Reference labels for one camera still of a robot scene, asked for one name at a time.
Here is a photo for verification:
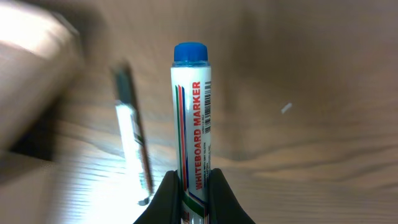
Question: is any black whiteboard marker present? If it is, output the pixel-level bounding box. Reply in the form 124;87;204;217
111;62;153;206

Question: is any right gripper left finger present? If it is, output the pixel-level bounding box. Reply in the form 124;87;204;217
134;170;182;224

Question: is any blue whiteboard marker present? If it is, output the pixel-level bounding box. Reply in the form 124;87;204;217
170;42;211;223

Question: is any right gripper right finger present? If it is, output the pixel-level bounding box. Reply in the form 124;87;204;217
209;168;255;224

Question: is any cardboard box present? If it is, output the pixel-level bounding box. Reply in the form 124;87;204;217
1;1;84;182

